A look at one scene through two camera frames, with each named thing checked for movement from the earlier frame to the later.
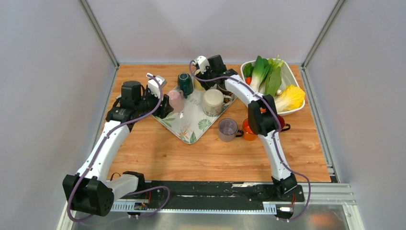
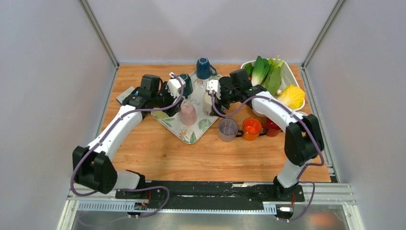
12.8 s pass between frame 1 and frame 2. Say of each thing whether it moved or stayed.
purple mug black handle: stayed
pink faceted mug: moved
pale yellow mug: moved
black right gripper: moved
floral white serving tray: stayed
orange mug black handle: stayed
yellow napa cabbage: stayed
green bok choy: stayed
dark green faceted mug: stayed
